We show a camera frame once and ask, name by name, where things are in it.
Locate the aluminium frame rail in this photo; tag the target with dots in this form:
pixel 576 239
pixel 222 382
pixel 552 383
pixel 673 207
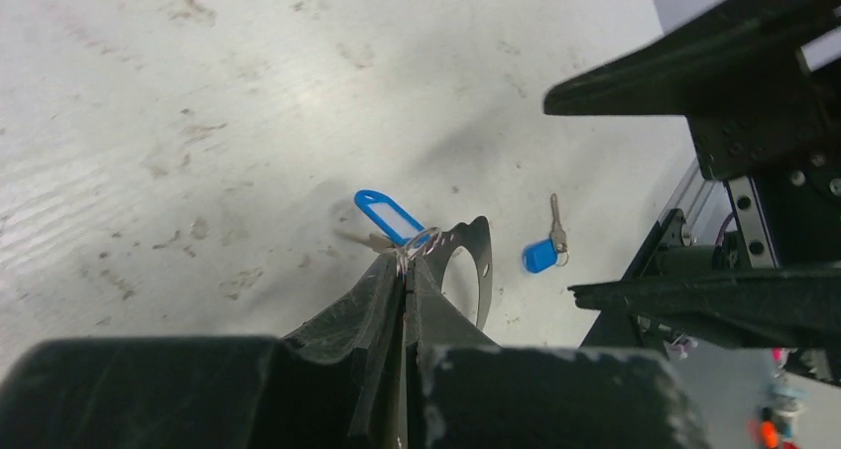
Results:
pixel 707 214

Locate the silver key on blue tag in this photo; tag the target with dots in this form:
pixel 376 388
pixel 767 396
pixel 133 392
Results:
pixel 557 233

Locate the blue key tag white label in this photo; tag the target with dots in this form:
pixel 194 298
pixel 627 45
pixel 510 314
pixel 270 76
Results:
pixel 392 219

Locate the solid blue key tag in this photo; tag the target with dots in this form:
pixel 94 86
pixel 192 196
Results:
pixel 539 256

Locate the perforated metal key plate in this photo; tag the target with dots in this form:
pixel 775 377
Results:
pixel 425 259

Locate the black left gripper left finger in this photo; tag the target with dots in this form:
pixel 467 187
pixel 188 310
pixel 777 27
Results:
pixel 332 383

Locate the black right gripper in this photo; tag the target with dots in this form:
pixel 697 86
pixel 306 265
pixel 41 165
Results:
pixel 768 125

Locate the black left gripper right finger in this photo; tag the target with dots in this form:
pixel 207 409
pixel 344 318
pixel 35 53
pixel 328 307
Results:
pixel 465 391

